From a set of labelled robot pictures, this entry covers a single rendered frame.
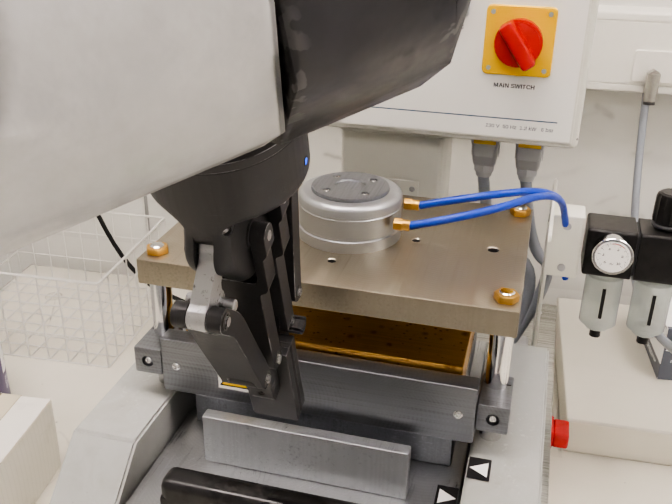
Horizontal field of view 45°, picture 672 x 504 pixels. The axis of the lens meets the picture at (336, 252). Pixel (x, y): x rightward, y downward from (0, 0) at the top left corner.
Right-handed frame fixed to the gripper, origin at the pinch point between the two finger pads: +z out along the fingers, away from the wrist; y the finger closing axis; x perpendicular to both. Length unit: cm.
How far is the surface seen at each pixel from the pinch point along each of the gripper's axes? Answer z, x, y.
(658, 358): 44, 32, -40
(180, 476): 6.4, -5.6, 4.6
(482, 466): 9.6, 13.1, -2.0
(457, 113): 2.5, 6.7, -30.6
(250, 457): 11.3, -3.1, 0.0
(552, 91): 0.0, 14.3, -31.6
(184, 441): 13.0, -9.0, -1.1
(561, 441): 40, 21, -23
